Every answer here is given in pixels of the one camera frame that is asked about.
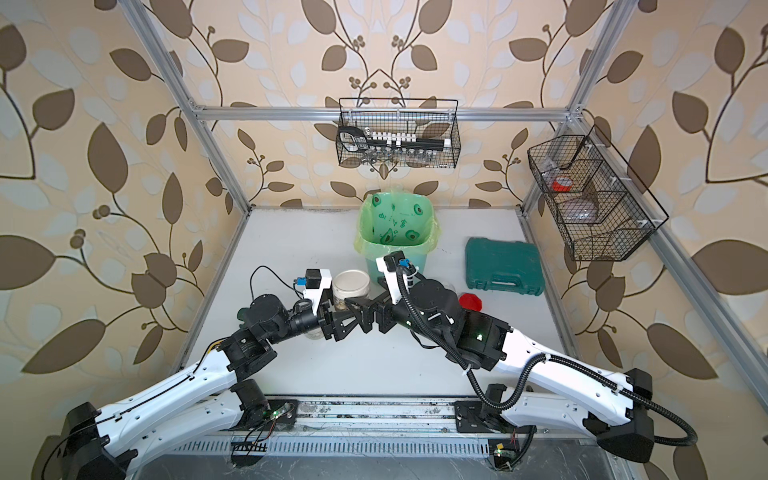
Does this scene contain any wire basket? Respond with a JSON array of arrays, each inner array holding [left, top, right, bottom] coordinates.
[[335, 96, 462, 169], [527, 126, 669, 262]]

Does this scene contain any right wire basket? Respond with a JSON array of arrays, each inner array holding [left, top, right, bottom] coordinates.
[[527, 126, 669, 262]]

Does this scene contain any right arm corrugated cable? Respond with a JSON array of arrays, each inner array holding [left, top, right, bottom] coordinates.
[[395, 266, 700, 448]]

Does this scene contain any green plastic tool case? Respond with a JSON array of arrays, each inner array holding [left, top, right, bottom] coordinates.
[[465, 237, 546, 296]]

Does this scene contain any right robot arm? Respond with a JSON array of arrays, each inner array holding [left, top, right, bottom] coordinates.
[[345, 280, 655, 463]]

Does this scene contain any red jar lid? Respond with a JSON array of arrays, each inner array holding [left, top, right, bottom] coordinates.
[[459, 293, 483, 312]]

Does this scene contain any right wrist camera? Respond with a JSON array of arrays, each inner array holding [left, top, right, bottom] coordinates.
[[376, 250, 418, 305]]

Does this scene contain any green plastic trash bin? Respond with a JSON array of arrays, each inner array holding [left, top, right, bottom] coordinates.
[[362, 193, 434, 283]]

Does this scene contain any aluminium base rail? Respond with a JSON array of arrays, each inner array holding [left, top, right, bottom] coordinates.
[[173, 395, 625, 438]]

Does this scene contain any back wire basket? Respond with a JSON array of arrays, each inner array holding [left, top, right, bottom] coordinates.
[[335, 96, 462, 169]]

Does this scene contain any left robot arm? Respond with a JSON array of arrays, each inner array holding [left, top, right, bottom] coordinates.
[[34, 290, 367, 479]]

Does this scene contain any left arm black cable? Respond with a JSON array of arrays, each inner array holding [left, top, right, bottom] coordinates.
[[35, 265, 301, 480]]

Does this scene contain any red object in basket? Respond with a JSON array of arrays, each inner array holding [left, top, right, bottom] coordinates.
[[551, 176, 573, 193]]

